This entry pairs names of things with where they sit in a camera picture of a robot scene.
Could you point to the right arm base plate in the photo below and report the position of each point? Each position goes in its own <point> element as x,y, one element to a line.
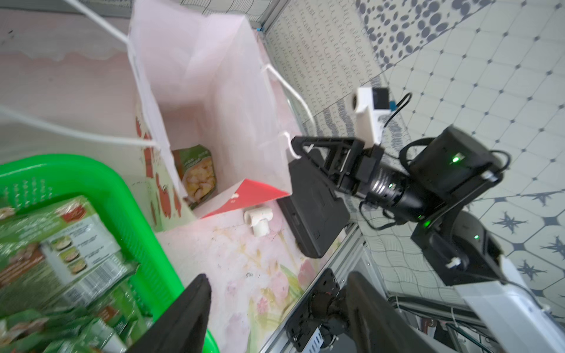
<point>321,317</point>

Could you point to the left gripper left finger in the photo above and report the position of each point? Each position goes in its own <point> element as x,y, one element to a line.
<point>183,327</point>

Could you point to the black plastic case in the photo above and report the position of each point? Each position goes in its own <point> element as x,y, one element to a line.
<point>314,213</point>

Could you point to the white red paper bag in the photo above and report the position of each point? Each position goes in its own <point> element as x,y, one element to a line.
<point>127,92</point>

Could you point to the green dumpling packet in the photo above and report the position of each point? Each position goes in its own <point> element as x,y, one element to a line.
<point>196,171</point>

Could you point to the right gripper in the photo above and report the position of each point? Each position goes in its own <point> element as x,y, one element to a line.
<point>440,175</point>

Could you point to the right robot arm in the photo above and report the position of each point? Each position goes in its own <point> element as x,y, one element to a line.
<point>462,252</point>

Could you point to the white pipe fitting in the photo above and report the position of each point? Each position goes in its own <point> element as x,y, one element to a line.
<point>258,220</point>

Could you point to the green seaweed packet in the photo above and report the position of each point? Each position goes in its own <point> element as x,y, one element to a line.
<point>58,257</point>

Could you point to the green plastic basket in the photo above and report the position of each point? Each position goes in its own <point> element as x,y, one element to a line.
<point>41,180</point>

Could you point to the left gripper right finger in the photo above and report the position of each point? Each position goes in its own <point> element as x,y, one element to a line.
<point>376,327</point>

